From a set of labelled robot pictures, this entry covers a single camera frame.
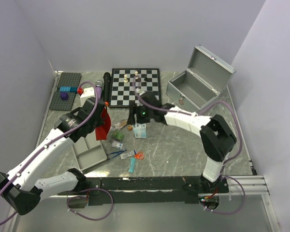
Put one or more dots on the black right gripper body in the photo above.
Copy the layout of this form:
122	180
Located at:
143	115

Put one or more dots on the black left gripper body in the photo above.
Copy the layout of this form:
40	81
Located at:
98	122

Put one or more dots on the red first aid pouch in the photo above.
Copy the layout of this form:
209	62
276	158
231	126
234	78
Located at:
102	131

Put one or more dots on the bag of cotton swabs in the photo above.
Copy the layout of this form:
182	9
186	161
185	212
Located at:
121	124

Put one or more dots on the green medicine box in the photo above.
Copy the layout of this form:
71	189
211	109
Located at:
117	135

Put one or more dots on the small clear white packet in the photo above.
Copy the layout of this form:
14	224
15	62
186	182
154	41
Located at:
117	145

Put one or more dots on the blue plastic tweezers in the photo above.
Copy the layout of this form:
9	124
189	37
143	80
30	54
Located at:
115	154

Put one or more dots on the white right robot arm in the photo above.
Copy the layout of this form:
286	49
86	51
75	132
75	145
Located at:
217	137

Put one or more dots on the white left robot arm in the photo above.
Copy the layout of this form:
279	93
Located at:
23	188

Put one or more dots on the light blue mask packet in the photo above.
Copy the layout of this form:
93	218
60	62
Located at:
139	130

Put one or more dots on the grey plastic tray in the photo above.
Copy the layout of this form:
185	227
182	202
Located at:
89	152

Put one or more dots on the purple glitter microphone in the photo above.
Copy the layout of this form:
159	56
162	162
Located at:
99	88

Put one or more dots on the orange scissors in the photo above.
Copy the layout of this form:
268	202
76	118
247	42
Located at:
139	155

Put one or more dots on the black white chessboard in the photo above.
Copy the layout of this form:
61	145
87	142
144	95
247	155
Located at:
122	94

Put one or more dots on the white chess pawn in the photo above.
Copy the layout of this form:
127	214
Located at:
125	78

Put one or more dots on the teal sachet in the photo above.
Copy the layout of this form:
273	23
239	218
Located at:
132	164

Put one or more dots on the purple lego brick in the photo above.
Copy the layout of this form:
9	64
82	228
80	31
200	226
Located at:
64	96

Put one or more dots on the lower grey lego baseplate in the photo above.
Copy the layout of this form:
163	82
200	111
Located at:
60	105

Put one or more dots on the grey lego baseplate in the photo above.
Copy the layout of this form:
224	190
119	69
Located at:
69	79
60	105

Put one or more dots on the blue lego brick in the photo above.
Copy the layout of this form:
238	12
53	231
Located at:
68	89

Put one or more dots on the upper grey lego baseplate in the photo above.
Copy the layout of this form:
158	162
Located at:
69	79

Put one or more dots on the grey metal case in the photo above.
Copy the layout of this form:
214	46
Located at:
202	82

